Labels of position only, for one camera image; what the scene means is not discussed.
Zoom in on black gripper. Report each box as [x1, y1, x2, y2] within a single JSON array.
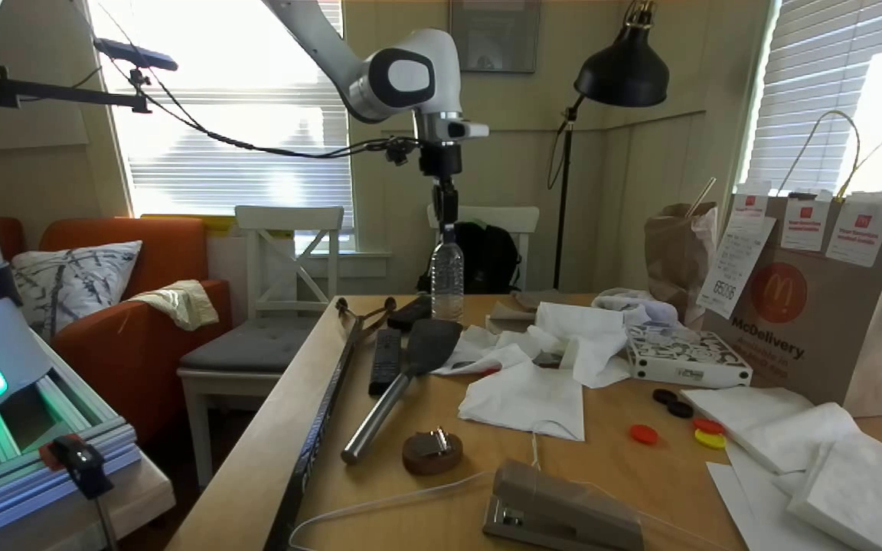
[[416, 136, 467, 234]]

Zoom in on clear plastic bottle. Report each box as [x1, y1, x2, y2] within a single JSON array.
[[428, 224, 467, 325]]

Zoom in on orange bottle cap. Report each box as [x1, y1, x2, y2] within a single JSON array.
[[624, 421, 664, 451]]

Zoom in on red bottle cap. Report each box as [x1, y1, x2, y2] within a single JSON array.
[[688, 412, 729, 437]]

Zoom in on yellow bottle cap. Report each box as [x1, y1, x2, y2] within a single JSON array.
[[692, 428, 733, 454]]

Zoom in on black backpack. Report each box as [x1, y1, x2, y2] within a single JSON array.
[[416, 221, 525, 296]]

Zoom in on crumpled white napkins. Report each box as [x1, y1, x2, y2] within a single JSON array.
[[428, 300, 650, 390]]

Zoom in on flat white napkin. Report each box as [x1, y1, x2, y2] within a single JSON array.
[[457, 358, 588, 444]]

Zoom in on long black tripod pole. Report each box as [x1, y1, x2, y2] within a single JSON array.
[[265, 292, 399, 551]]

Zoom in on black desk lamp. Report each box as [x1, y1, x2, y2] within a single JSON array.
[[546, 0, 672, 292]]

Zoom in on small brown paper bag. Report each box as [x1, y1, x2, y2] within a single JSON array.
[[644, 198, 723, 325]]

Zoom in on white chair grey cushion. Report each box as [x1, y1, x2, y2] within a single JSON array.
[[175, 204, 347, 487]]

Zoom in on brown round kalimba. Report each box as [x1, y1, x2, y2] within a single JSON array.
[[400, 426, 467, 476]]

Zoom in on white printed cardboard box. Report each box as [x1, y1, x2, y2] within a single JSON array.
[[623, 317, 758, 390]]

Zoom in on beige cloth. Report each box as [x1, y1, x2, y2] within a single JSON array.
[[132, 274, 225, 332]]

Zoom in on long white receipt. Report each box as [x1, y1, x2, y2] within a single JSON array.
[[698, 209, 777, 322]]

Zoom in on grey rectangular box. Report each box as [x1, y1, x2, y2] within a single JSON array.
[[480, 458, 650, 551]]

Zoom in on blue microphone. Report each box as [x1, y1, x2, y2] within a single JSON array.
[[92, 36, 180, 74]]

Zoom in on orange sofa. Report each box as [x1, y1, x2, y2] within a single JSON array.
[[0, 212, 237, 441]]

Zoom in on white window blind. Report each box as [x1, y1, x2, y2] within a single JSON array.
[[741, 0, 882, 209]]

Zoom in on white patterned pillow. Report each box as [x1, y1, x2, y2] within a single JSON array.
[[8, 237, 145, 338]]

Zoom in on large brown McDonald's bag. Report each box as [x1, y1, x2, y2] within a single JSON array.
[[698, 106, 882, 421]]

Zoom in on white folded napkin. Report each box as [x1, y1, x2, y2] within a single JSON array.
[[681, 382, 873, 476]]

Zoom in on black clamp orange knob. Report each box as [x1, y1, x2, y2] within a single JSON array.
[[41, 432, 116, 502]]

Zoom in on thick white napkin stack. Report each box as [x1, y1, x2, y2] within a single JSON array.
[[788, 432, 882, 551]]

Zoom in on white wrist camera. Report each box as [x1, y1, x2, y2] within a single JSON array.
[[421, 106, 493, 147]]

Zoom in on black spatula silver handle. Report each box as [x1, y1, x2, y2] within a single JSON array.
[[340, 315, 467, 469]]

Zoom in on thin black cable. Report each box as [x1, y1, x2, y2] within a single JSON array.
[[132, 71, 423, 164]]

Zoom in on dark wall picture frame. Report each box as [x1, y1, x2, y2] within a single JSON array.
[[445, 0, 546, 76]]

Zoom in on thin white cable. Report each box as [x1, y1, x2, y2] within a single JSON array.
[[285, 432, 546, 551]]

